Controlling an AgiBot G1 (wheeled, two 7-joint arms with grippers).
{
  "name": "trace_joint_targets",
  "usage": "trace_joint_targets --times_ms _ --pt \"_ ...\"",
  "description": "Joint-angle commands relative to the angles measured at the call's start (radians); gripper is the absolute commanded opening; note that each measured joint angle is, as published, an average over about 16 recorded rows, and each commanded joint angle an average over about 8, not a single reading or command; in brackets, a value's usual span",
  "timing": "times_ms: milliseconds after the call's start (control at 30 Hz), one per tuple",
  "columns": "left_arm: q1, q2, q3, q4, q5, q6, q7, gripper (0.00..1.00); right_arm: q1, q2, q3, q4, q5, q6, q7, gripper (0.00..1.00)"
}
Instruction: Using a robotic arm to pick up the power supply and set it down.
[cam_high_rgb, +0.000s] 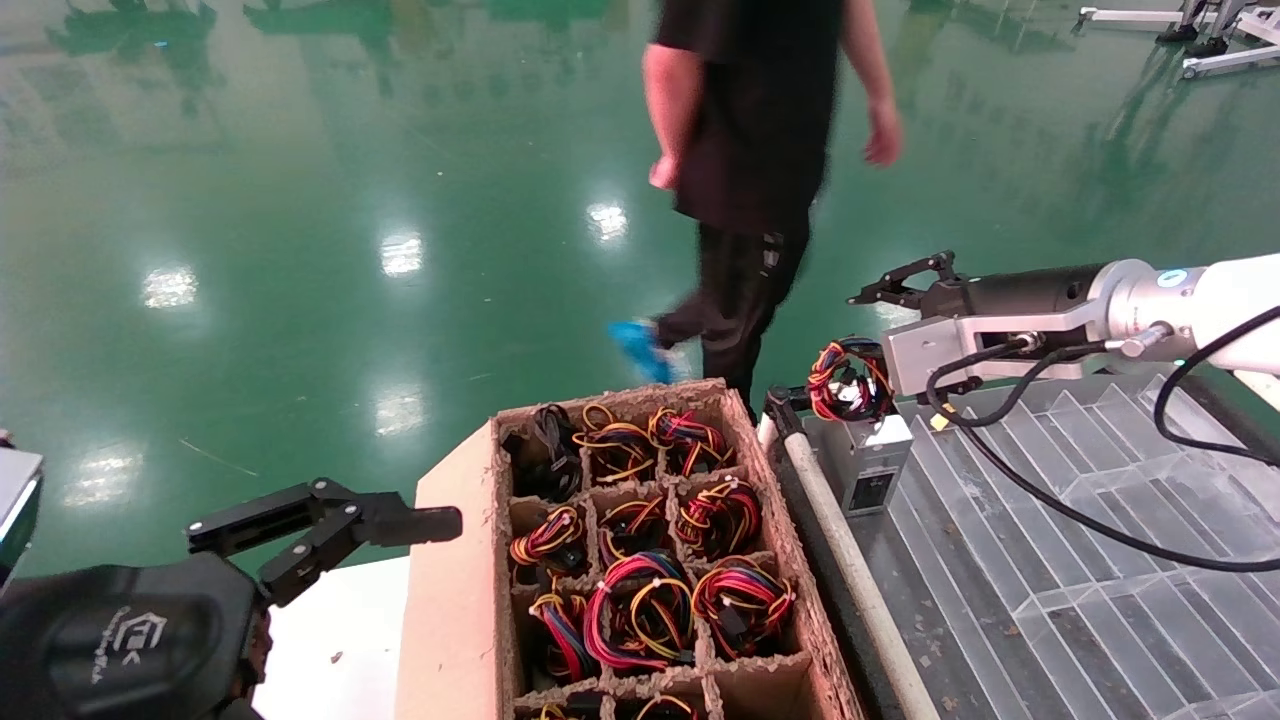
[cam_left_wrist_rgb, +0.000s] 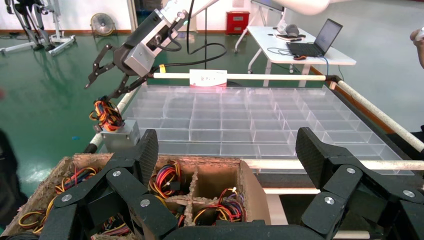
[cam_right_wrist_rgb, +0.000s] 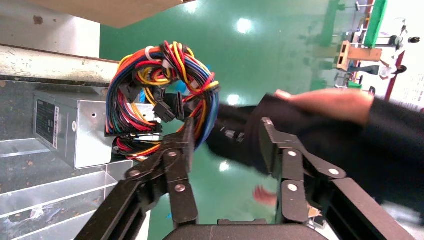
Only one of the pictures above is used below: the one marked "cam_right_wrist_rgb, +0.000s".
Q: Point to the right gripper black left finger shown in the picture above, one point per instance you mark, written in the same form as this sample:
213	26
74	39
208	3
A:
180	185

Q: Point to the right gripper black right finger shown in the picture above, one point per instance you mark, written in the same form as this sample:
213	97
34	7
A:
294	198

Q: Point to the forearm in black sleeve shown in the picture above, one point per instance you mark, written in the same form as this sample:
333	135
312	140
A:
397	114

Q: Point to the person's bare hand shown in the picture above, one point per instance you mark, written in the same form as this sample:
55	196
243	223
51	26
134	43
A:
331	104
265	196

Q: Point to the person in black clothes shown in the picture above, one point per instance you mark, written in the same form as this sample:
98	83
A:
232	132

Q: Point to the clear acrylic divider tray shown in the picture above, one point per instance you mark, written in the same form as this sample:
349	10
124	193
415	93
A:
49	198

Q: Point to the brown wooden crate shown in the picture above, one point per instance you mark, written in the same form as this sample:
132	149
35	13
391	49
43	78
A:
357	54

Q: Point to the distant person white shirt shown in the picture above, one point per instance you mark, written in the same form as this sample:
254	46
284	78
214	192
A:
387	71

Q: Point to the brown cardboard divider box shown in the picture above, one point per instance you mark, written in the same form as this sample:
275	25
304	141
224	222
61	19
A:
116	11

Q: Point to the green pillar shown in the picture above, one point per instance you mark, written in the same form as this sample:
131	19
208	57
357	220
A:
376	23

